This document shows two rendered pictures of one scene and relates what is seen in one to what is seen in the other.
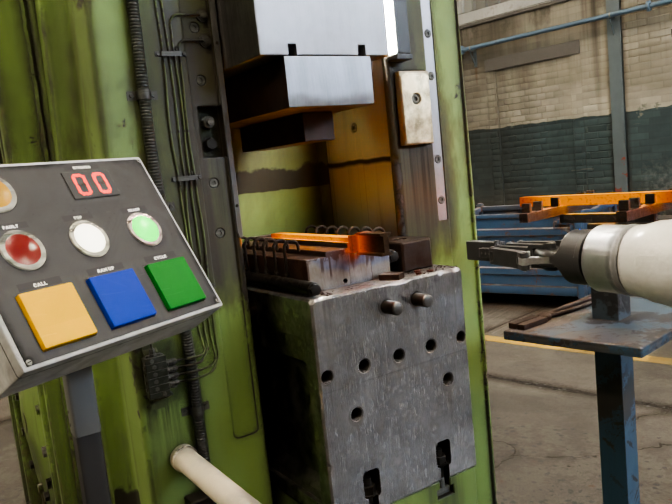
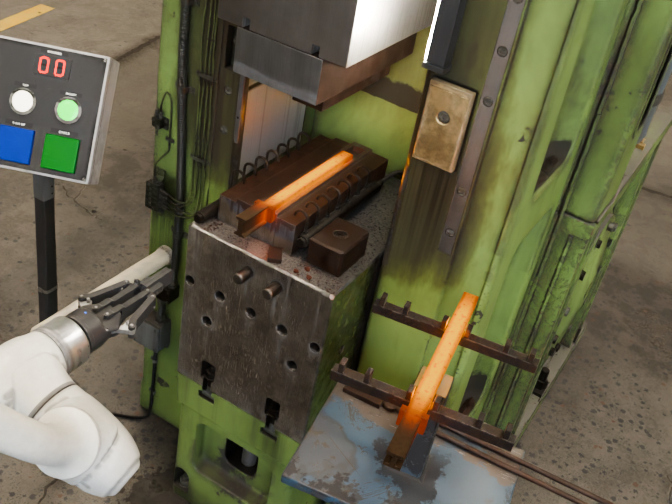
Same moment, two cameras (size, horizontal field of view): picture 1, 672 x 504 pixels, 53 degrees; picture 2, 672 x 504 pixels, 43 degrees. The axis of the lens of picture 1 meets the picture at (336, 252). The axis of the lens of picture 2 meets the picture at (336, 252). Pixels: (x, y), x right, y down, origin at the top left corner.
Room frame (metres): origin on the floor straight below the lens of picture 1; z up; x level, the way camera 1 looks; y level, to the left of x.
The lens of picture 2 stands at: (0.66, -1.43, 1.97)
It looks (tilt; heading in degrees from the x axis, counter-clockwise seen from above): 34 degrees down; 58
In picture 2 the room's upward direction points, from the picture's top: 11 degrees clockwise
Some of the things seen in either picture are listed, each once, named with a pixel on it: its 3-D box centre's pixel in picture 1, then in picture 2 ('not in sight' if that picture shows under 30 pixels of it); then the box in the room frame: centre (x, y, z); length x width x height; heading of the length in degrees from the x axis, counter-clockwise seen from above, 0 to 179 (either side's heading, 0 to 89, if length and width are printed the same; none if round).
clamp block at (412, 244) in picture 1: (400, 253); (338, 246); (1.48, -0.14, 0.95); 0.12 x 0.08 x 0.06; 33
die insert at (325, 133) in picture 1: (284, 133); (345, 73); (1.56, 0.09, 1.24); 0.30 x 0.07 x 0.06; 33
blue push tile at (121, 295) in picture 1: (120, 298); (15, 144); (0.90, 0.29, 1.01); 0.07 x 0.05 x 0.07; 148
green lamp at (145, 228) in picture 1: (145, 228); (68, 110); (1.00, 0.28, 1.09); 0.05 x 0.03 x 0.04; 123
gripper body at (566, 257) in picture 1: (568, 255); (93, 324); (0.92, -0.32, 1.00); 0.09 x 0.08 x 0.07; 33
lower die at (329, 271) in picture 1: (297, 257); (307, 186); (1.51, 0.09, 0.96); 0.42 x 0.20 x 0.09; 33
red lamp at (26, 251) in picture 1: (23, 250); not in sight; (0.83, 0.39, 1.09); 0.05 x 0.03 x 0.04; 123
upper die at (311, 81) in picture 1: (279, 96); (332, 40); (1.51, 0.09, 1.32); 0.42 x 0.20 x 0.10; 33
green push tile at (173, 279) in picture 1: (174, 284); (60, 153); (0.98, 0.24, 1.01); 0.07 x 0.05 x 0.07; 148
